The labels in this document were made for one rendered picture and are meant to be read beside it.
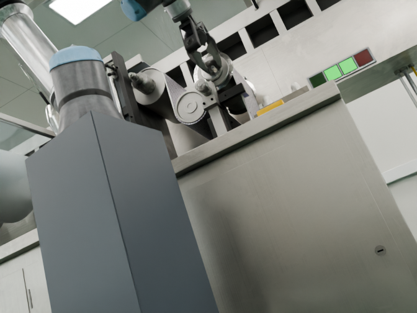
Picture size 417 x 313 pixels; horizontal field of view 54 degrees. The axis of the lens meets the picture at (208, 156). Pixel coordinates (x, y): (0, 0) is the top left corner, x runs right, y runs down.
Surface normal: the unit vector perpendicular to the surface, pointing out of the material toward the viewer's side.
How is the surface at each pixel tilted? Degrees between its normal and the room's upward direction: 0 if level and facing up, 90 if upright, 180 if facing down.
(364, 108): 90
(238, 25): 90
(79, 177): 90
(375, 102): 90
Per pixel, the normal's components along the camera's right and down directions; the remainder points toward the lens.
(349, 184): -0.40, -0.21
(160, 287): 0.78, -0.45
